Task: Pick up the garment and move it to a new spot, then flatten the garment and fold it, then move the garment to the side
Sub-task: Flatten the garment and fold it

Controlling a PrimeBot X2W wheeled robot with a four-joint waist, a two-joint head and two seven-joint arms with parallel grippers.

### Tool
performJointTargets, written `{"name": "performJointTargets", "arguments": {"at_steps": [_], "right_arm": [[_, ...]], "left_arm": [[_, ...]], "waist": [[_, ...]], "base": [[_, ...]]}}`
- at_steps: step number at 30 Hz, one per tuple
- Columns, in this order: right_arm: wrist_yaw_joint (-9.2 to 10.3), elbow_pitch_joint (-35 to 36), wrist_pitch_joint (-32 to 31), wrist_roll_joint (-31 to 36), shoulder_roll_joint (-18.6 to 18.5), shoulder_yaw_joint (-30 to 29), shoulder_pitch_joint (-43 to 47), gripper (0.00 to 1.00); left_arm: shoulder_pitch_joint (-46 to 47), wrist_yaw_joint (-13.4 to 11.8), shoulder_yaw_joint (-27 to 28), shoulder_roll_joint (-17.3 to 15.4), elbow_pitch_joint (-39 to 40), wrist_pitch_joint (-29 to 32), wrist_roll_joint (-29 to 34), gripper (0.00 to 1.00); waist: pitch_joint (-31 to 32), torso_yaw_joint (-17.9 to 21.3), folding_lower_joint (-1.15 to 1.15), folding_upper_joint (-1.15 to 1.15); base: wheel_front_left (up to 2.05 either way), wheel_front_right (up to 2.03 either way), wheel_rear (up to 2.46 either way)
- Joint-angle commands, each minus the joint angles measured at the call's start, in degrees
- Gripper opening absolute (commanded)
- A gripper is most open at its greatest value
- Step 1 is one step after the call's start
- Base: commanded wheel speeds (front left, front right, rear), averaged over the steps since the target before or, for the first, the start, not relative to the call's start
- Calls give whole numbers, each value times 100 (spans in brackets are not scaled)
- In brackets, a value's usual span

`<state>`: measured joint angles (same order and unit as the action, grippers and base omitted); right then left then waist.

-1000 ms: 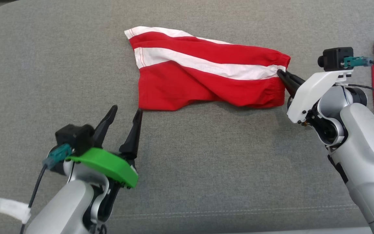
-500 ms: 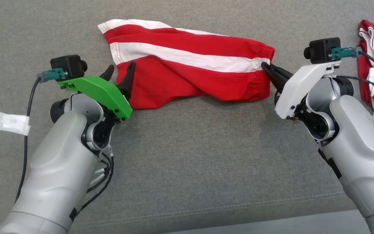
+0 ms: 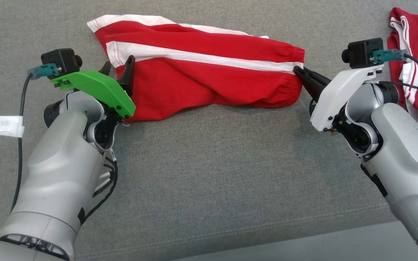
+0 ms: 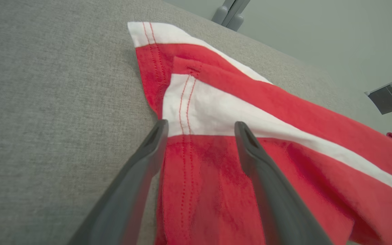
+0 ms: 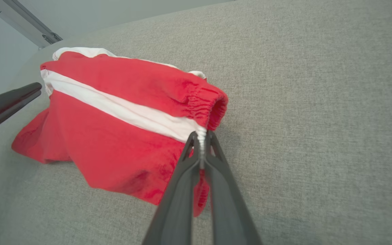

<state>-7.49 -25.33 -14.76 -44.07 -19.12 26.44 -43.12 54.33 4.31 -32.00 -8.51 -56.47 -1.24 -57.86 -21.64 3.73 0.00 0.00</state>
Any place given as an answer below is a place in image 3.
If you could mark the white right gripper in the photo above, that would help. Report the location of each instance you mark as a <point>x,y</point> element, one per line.
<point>339,94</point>

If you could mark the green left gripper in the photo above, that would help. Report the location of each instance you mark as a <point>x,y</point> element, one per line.
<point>100,87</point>

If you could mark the red shorts with white stripes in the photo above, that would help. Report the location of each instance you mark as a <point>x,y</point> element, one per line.
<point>201,83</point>

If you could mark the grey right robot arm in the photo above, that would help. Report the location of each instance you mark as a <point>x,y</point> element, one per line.
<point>401,152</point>

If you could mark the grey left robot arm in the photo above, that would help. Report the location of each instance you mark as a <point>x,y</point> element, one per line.
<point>56,174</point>

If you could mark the grey fabric sofa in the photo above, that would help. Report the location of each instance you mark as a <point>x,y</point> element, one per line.
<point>212,174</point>

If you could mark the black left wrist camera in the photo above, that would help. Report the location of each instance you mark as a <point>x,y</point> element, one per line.
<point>62,61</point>

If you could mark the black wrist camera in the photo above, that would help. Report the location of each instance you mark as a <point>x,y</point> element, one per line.
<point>62,61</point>
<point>363,52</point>

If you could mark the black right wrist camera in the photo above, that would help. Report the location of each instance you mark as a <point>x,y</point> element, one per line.
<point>363,52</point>

